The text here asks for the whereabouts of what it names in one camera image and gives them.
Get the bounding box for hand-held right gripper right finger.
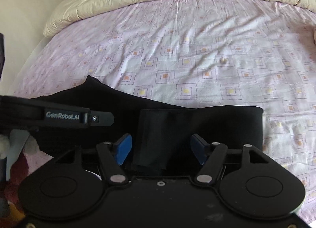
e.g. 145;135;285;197
190;133;272;184

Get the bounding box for purple patterned bed sheet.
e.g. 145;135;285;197
13;0;316;225

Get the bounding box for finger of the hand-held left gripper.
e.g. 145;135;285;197
88;110;115;126

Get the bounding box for dark red clothing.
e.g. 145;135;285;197
4;151;53;220

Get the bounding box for person's left hand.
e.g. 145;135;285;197
0;133;40;159

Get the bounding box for black pants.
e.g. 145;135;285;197
27;75;263;177

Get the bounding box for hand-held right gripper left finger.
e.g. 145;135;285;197
53;133;133;185

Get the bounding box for dark object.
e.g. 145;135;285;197
0;33;6;78

